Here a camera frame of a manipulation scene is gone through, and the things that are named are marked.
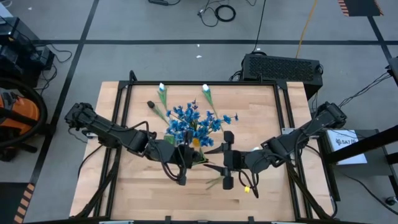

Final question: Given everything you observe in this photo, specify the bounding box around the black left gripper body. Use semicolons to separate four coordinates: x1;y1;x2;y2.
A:
154;130;203;187

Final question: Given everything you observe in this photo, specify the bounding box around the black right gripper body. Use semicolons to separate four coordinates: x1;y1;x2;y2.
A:
221;130;250;190

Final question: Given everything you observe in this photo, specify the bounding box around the green stems pile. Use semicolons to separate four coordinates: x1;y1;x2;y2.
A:
193;148;210;166

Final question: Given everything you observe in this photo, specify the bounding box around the blue artificial flower bunch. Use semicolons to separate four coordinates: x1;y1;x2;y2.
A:
164;118;190;147
172;99;201;138
198;110;240;149

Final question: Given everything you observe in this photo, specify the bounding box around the black artificial tulip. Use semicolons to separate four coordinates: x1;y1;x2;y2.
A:
146;100;170;125

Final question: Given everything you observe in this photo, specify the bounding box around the black mesh computer case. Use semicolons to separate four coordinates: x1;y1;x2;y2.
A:
241;52;324;101

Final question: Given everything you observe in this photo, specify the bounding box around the white label box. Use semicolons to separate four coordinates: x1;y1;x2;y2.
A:
326;129;368;166

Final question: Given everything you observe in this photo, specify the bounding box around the orange vacuum cleaner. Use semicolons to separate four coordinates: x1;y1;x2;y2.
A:
0;88;41;138
0;77;49;149

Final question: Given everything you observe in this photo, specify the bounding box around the black side stand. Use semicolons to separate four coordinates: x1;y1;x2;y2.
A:
318;124;398;200

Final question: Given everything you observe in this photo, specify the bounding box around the black mat with hazard stripes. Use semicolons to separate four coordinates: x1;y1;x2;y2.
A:
0;182;35;224
338;0;384;17

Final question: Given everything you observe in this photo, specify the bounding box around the black equipment stack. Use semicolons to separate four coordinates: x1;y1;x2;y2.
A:
0;17;56;88

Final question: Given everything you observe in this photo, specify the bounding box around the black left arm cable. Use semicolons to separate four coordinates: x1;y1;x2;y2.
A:
157;149;187;185

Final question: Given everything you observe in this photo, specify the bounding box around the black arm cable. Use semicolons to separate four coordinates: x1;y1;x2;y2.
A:
157;149;187;185
238;169;261;200

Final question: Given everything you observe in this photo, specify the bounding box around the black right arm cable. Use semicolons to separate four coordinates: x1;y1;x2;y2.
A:
238;169;261;200

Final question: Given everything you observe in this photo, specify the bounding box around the long black floor cable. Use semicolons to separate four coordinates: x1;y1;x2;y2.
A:
251;0;267;54

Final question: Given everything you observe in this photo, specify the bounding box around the coiled black floor cable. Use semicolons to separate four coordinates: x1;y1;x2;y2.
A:
197;3;237;28

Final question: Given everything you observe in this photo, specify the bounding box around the black cable bundle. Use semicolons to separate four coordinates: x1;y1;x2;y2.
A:
338;70;393;109

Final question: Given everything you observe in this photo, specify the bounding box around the yellow cable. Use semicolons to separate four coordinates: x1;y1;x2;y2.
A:
295;0;318;59

